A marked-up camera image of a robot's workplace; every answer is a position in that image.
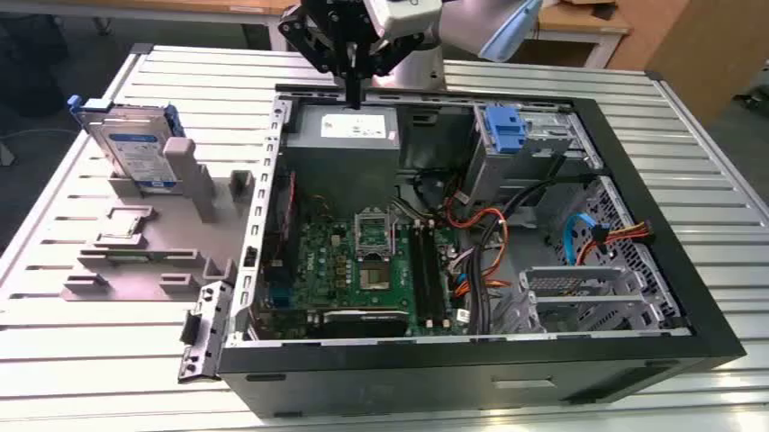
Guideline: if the blue plastic drive latch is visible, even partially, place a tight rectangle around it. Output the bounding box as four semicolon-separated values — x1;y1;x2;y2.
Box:
486;105;527;154

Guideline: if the black graphics card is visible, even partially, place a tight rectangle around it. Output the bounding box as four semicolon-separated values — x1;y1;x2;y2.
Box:
306;308;410;338

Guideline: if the grey power supply unit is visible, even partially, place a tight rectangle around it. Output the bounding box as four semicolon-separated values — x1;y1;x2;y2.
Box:
280;103;403;217

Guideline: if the metal socket cover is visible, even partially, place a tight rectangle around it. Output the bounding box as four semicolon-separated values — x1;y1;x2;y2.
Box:
354;206;398;262

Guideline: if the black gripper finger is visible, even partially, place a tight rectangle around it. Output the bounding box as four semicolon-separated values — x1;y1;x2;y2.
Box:
354;35;433;112
276;7;357;112

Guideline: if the thin red wire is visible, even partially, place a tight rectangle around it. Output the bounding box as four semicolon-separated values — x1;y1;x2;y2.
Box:
272;173;299;266

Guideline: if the wooden desk white frame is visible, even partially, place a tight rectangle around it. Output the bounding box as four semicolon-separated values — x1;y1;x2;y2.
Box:
522;2;636;68
56;0;302;51

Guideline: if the green motherboard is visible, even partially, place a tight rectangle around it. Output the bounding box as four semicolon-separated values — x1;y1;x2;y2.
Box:
263;211;475;338

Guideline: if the silver CPU chip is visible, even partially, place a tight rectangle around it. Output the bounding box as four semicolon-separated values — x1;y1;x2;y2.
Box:
99;211;146;238

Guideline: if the blue data wire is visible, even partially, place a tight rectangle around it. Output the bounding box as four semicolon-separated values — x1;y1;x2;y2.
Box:
564;213;609;266

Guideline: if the orange wire bundle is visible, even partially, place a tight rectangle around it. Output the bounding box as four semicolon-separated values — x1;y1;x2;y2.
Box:
443;175;511;289

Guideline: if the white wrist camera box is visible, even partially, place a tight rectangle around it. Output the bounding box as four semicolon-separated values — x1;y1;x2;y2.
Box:
365;0;445;42

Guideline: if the hard disk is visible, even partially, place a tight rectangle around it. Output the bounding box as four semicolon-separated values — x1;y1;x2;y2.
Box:
67;94;186;195

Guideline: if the grey card retainer bracket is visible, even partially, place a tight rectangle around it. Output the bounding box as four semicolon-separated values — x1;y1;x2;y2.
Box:
176;278;235;384

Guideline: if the grey parts rack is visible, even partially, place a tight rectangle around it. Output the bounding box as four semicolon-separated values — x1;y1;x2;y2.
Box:
59;137;266;302

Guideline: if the black RAM slot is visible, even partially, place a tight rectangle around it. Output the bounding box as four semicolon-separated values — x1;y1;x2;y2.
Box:
410;219;435;328

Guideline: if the blue expansion slot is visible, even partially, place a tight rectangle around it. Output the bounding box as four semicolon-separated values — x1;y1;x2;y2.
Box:
270;281;295;311

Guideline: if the brown wooden cabinet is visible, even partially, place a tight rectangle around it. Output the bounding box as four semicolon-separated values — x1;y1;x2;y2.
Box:
612;0;769;130

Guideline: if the red yellow power wire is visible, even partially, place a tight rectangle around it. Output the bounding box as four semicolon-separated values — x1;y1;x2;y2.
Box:
580;220;654;256

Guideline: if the grey metal disk bay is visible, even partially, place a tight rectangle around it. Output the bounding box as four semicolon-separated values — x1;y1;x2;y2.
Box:
489;265;668;337

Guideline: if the grey metal drive cage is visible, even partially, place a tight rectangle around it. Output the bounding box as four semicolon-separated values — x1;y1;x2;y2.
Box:
465;105;602;212

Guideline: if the green RAM stick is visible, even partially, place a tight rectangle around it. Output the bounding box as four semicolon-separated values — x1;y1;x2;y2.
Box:
104;250;188;263

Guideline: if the black PC case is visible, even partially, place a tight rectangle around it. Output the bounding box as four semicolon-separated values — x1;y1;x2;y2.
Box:
215;82;748;418

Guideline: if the black wire bundle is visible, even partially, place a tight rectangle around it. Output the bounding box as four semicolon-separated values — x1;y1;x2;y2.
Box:
465;173;602;337

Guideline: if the CPU socket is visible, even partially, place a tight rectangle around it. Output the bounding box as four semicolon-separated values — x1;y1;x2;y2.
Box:
358;263;410;293

